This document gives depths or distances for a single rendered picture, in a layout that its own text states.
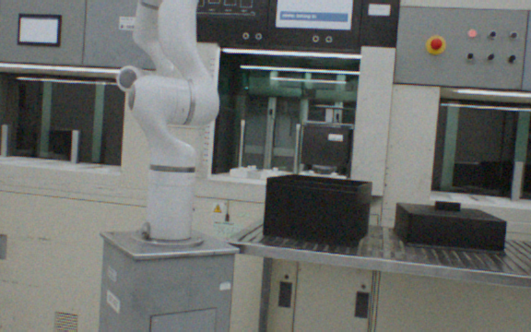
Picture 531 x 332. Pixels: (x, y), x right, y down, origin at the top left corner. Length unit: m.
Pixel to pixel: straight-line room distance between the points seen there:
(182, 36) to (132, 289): 0.64
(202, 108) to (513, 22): 1.18
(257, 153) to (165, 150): 1.65
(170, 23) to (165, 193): 0.43
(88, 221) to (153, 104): 1.09
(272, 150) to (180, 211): 1.60
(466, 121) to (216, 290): 1.48
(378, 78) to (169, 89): 0.88
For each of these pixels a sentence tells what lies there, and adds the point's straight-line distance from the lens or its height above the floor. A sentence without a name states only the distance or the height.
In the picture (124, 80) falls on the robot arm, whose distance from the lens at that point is 1.77.
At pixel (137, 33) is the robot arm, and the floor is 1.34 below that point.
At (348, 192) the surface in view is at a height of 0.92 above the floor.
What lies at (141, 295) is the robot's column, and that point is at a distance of 1.32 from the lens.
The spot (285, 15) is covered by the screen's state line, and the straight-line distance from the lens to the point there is 2.10.
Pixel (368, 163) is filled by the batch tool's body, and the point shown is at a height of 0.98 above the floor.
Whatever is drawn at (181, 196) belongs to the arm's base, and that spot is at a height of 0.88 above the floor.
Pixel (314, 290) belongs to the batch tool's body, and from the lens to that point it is 2.10.
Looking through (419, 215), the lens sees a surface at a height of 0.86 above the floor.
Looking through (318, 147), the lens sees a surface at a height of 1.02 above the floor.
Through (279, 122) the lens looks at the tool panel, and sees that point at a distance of 2.97.
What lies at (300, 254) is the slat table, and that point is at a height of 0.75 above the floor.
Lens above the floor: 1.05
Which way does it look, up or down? 3 degrees down
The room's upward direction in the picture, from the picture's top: 4 degrees clockwise
